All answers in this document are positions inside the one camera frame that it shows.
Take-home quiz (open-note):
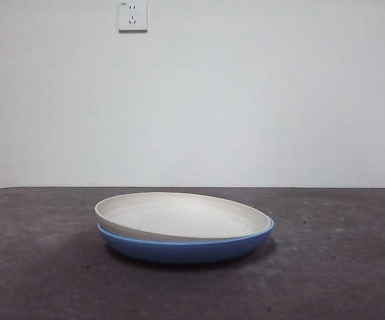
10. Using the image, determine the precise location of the white round plate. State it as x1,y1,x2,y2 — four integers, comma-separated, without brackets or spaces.
94,192,273,243

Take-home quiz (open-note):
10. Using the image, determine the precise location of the blue round plate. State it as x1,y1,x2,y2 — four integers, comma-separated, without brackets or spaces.
97,218,276,266

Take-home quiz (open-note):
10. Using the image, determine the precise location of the white wall socket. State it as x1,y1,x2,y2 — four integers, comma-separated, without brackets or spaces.
117,0,148,33

